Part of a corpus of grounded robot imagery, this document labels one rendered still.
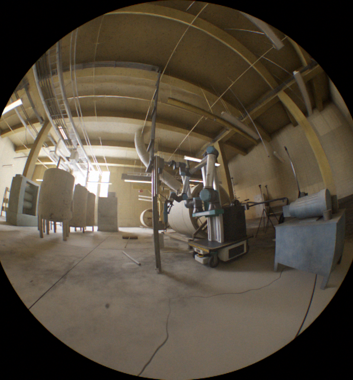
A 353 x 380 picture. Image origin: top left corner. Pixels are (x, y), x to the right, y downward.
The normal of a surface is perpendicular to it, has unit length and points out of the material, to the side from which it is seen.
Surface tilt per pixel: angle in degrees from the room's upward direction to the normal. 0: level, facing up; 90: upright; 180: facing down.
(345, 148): 90
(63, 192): 90
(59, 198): 90
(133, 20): 180
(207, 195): 95
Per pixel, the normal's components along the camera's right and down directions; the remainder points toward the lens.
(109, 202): 0.40, -0.25
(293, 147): -0.91, -0.05
